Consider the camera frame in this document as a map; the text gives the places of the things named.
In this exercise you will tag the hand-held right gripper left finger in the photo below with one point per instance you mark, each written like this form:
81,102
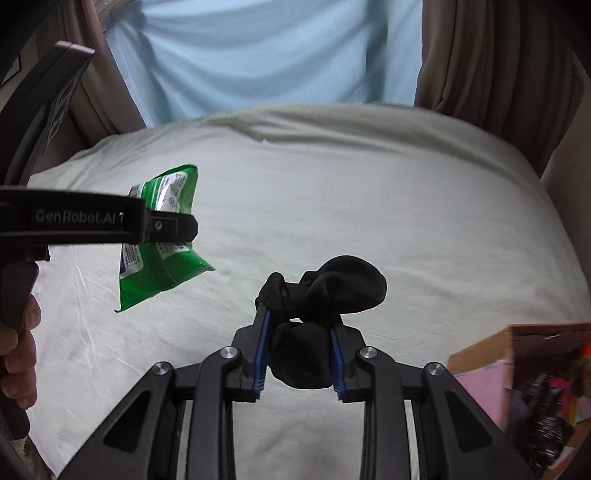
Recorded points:
262,350

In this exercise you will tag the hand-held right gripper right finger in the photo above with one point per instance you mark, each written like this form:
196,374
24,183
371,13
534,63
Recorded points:
337,364

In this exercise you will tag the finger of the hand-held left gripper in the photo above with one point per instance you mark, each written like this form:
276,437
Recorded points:
171,226

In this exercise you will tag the green wet wipes packet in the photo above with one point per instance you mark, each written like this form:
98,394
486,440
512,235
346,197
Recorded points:
157,272

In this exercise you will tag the black sock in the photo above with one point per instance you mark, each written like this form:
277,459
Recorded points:
341,290

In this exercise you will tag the pink patterned cardboard box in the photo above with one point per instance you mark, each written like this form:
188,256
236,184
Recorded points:
485,374

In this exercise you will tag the orange pompom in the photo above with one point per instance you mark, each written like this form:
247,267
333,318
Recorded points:
587,351

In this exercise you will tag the person's left hand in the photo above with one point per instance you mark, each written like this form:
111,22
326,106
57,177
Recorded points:
21,364

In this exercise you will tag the beige curtain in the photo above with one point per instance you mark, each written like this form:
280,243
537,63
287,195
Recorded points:
106,92
489,69

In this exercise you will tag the mint green bed sheet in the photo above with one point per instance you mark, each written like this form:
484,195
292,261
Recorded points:
346,194

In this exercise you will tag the light blue hanging cloth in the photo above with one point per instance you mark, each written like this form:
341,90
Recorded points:
258,50

